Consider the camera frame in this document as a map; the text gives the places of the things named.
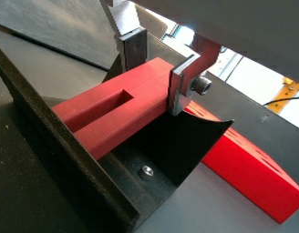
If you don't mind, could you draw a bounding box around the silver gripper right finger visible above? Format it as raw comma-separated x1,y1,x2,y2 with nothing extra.
168,34,221,116

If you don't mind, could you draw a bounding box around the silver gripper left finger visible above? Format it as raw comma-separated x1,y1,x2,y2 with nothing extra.
100,0,147,71

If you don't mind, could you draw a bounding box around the red double-square peg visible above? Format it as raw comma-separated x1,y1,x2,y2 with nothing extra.
53,58,172,159

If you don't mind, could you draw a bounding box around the red shape-sorter board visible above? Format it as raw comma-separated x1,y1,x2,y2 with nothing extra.
183,99,299,225

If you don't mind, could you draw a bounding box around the black curved holder stand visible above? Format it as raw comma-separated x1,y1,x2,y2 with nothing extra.
0,49,231,233

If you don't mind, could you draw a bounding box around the yellow frame in background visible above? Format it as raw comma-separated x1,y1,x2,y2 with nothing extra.
266,77,299,114

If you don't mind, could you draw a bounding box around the black cable in background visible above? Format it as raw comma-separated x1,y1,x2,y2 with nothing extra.
263,96,299,107

